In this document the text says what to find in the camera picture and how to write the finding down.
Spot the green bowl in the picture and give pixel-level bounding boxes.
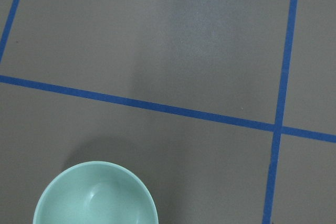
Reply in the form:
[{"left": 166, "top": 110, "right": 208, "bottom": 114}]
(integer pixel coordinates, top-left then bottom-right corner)
[{"left": 33, "top": 161, "right": 159, "bottom": 223}]

